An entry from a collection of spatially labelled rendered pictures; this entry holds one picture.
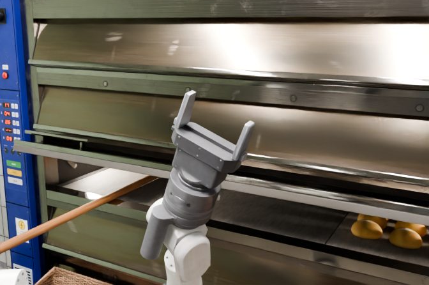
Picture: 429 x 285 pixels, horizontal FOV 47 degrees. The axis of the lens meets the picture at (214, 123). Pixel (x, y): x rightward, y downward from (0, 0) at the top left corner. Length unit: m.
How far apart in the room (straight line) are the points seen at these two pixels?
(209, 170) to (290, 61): 0.76
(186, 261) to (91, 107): 1.17
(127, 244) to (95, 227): 0.18
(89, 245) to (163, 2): 1.03
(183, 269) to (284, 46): 0.82
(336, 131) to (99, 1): 0.96
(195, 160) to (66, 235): 1.47
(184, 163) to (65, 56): 1.24
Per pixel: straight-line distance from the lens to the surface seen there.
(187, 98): 0.76
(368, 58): 1.41
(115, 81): 1.83
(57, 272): 2.27
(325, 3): 1.45
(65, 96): 2.04
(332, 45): 1.45
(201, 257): 0.89
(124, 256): 2.01
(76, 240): 2.16
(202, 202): 0.80
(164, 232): 0.84
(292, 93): 1.49
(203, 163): 0.77
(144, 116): 1.78
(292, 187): 1.39
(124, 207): 1.94
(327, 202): 1.37
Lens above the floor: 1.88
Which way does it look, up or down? 12 degrees down
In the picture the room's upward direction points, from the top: straight up
